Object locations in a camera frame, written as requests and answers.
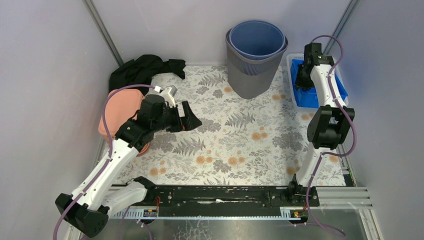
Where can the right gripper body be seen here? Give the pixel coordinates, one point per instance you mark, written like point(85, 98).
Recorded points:
point(302, 81)

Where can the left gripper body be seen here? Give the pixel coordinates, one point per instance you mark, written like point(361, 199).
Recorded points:
point(180, 118)

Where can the blue divided plastic tray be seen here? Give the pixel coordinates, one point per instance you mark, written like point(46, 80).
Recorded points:
point(341, 91)

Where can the pink plastic basket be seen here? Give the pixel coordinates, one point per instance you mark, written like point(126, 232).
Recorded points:
point(121, 107)

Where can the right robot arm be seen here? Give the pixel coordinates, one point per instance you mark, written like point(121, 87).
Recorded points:
point(313, 83)

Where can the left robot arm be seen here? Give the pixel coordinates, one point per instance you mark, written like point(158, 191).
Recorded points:
point(112, 159)

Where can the white plastic basket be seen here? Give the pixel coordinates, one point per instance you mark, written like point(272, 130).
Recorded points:
point(290, 76)

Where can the floral table mat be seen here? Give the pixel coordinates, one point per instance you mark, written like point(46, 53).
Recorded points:
point(258, 141)

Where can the grey waste bin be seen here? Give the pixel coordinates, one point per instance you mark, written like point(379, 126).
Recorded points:
point(250, 78)

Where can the black cloth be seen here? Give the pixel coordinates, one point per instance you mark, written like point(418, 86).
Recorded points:
point(140, 72)

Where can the blue inner bucket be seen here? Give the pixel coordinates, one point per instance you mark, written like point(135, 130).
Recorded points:
point(257, 39)

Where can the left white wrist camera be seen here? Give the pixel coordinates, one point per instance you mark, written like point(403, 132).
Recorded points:
point(168, 94)

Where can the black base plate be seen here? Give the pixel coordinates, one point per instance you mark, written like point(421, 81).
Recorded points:
point(226, 200)

